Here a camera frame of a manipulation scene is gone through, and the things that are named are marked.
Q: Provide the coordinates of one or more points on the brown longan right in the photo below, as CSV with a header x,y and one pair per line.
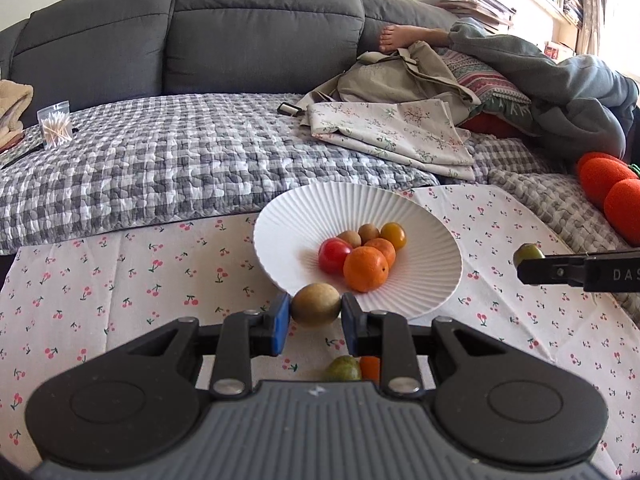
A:
x,y
367,232

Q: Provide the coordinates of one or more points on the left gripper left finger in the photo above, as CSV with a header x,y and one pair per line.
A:
x,y
242,337

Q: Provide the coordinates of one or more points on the yellow orange tomato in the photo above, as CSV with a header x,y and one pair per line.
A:
x,y
395,234

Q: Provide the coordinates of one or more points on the white ribbed plate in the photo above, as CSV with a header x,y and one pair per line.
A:
x,y
290,229

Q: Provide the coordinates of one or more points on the patterned red green pillow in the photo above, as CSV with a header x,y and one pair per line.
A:
x,y
504,110

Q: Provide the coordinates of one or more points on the floral folded cloth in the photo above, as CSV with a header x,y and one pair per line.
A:
x,y
419,134

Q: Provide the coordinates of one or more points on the small orange tomato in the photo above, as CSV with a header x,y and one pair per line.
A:
x,y
370,369

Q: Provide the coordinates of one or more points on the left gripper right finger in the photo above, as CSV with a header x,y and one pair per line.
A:
x,y
395,342

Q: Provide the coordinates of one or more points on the grey blue garment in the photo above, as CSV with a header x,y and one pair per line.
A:
x,y
579,105

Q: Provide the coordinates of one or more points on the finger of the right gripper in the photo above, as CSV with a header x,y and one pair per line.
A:
x,y
553,270

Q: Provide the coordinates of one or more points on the cherry print tablecloth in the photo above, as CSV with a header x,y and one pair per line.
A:
x,y
64,304

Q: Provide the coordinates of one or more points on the large orange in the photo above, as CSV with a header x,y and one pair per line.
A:
x,y
365,269
385,247

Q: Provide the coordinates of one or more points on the stack of papers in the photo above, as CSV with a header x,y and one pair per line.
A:
x,y
493,15

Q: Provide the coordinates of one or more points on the beige fleece blanket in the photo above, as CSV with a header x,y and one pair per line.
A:
x,y
14,100

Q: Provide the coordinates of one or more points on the large orange front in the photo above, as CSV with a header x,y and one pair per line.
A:
x,y
365,269

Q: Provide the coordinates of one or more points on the grey checkered quilt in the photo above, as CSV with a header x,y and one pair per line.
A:
x,y
168,158

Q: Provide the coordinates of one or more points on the grey woven blanket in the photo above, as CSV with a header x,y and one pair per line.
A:
x,y
559,201

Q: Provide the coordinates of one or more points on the brown longan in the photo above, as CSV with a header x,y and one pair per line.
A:
x,y
351,237
367,232

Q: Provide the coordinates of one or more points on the clear bag of swabs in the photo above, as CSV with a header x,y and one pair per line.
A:
x,y
55,124

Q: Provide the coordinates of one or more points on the brown longan left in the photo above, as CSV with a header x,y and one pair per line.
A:
x,y
351,237

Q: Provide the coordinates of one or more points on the person's bare foot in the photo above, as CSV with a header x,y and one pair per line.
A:
x,y
396,37

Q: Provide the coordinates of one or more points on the red plush toy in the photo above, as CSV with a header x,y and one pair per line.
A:
x,y
614,188

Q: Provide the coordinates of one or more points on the red tomato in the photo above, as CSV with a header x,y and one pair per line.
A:
x,y
332,255

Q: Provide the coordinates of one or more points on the green fruit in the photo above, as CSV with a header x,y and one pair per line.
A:
x,y
525,252
342,369

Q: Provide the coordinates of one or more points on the brown kiwi fruit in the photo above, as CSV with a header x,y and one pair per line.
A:
x,y
315,305

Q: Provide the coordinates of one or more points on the dark grey sofa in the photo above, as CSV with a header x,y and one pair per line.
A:
x,y
92,52

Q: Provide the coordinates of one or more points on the beige canvas bag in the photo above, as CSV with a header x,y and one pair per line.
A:
x,y
410,74

